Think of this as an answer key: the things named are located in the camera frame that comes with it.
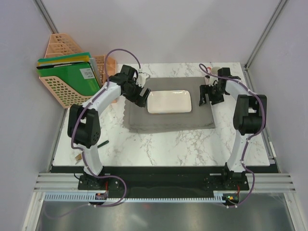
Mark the white cable duct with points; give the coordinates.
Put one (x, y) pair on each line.
(94, 197)

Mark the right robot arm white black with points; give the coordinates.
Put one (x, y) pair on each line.
(249, 119)

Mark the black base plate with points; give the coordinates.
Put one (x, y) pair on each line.
(162, 181)

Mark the aluminium rail profile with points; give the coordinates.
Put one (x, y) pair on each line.
(66, 182)

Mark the left aluminium frame post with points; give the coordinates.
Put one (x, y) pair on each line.
(46, 16)

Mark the green folder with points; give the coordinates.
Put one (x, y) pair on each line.
(79, 76)

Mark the aluminium frame post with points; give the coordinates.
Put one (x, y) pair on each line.
(46, 16)
(266, 31)

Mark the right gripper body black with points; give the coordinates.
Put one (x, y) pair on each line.
(215, 94)

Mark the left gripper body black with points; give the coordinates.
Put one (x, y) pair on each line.
(133, 95)

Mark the peach file organizer rack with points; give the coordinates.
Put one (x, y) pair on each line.
(62, 44)

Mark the white rectangular plate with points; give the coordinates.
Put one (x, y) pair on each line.
(169, 102)

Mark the yellow folder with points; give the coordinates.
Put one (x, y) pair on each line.
(73, 57)

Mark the gold fork green handle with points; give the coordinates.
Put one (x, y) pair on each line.
(78, 158)

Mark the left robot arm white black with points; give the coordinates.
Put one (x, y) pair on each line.
(84, 120)

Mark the right aluminium frame post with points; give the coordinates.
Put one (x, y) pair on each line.
(266, 31)

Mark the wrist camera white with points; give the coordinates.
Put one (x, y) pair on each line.
(142, 78)
(209, 80)

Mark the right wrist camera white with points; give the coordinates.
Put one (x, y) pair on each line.
(209, 80)

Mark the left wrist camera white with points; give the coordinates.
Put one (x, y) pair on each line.
(142, 78)

